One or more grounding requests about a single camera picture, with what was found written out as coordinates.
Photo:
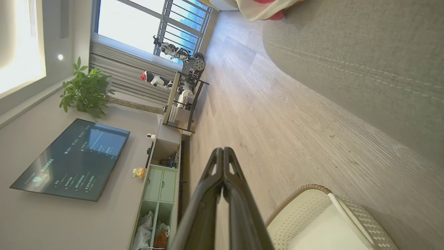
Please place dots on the metal frame side table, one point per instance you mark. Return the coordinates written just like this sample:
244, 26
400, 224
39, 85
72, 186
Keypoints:
172, 100

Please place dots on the white perforated laundry basket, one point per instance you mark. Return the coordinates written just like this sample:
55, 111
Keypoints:
301, 208

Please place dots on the green leafy potted plant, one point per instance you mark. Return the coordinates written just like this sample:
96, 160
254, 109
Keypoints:
85, 92

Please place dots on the bright ceiling light panel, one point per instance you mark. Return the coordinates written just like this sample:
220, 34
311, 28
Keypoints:
20, 48

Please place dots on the wall mounted flat television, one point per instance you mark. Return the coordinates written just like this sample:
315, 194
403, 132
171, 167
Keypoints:
76, 159

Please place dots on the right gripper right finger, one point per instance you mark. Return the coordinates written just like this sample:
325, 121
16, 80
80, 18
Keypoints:
242, 215

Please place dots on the dark ceiling air vent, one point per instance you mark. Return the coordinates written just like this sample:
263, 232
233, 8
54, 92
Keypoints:
64, 19

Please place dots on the white plastic bag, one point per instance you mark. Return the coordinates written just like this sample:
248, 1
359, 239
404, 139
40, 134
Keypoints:
143, 232

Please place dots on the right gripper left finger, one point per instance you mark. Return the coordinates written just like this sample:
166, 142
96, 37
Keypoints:
203, 208

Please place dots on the grey fabric sofa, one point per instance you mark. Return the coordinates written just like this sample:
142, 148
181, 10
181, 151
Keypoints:
364, 52

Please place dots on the small yellow toy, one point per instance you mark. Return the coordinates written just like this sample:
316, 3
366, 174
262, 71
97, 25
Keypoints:
139, 173

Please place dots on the white toy robot red hat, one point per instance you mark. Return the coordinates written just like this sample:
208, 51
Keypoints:
158, 81

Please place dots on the pale green television cabinet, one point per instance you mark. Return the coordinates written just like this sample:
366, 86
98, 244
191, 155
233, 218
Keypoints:
161, 184

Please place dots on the grey pleated curtain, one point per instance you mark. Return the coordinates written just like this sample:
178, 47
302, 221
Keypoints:
131, 73

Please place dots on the orange plastic bag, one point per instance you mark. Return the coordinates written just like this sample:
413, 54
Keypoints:
161, 238

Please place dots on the large window with railing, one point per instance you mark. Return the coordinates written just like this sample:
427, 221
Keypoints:
131, 24

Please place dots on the grey robot on table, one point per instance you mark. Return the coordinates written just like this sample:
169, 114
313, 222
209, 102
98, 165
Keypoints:
192, 62

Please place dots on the small white security camera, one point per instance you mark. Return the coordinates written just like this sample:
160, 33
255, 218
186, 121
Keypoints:
151, 136

